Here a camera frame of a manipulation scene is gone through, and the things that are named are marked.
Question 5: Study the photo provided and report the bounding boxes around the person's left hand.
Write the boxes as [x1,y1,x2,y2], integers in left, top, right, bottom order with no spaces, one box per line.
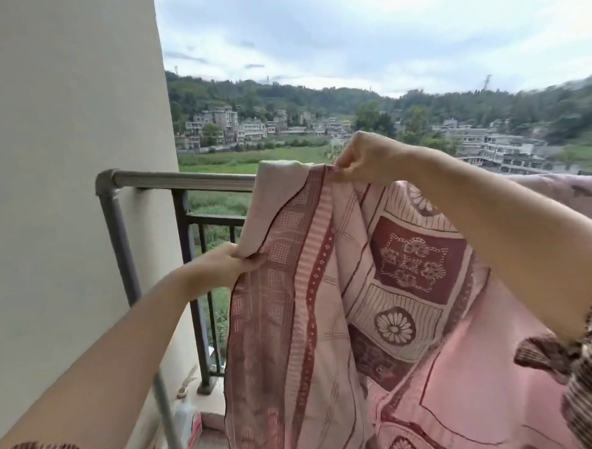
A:
[181,241,270,301]

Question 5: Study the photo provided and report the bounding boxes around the person's right hand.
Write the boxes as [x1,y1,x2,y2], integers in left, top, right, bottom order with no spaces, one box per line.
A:
[330,127,430,189]

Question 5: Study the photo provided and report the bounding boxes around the pink patterned bed sheet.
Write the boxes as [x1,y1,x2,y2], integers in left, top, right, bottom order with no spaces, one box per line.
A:
[211,143,592,449]

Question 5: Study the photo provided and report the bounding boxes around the person's left forearm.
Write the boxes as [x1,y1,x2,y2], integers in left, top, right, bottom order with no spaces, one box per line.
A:
[0,265,203,449]

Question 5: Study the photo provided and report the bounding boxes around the person's right forearm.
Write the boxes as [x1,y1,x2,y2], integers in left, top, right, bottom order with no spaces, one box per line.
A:
[413,136,592,351]

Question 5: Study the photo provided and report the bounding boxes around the distant hillside buildings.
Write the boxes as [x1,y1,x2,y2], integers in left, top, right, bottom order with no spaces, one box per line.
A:
[173,85,592,196]

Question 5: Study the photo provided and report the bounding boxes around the black metal balcony railing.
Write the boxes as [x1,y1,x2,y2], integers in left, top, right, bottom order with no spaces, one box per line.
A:
[171,184,256,398]

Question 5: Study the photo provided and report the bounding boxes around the clear plastic bottle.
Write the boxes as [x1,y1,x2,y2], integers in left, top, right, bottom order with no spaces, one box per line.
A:
[169,380,204,449]

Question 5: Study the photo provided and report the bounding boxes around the brown patterned right sleeve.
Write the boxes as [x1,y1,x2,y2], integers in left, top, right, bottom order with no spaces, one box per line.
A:
[510,287,592,449]

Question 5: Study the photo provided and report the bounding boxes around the grey metal drying rail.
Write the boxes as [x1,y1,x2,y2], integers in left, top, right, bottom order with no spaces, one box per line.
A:
[94,162,272,449]

